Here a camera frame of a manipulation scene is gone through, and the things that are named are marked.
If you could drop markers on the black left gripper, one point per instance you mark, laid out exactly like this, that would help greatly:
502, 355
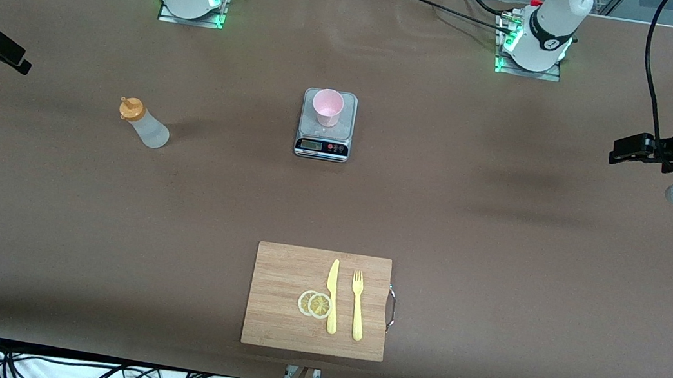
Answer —
670, 155

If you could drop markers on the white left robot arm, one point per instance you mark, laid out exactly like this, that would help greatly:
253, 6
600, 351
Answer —
546, 28

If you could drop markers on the lemon slice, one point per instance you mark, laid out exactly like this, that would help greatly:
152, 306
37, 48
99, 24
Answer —
303, 302
320, 306

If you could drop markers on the translucent sauce bottle orange cap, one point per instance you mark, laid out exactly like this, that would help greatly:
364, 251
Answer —
149, 130

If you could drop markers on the yellow plastic knife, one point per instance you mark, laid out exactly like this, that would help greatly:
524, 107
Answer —
332, 292

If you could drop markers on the wooden cutting board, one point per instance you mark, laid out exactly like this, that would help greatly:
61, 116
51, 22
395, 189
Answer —
278, 285

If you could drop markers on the metal beam bracket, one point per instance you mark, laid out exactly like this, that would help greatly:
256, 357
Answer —
317, 376

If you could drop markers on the silver digital kitchen scale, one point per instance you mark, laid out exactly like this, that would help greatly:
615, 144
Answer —
324, 138

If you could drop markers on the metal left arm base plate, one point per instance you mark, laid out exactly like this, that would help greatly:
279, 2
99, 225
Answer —
549, 76

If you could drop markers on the brown table cover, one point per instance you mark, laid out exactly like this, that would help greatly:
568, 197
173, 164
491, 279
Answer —
435, 228

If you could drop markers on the pink plastic cup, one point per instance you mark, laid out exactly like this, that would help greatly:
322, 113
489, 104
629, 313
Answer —
328, 106

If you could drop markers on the yellow plastic fork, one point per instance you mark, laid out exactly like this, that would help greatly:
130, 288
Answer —
357, 312

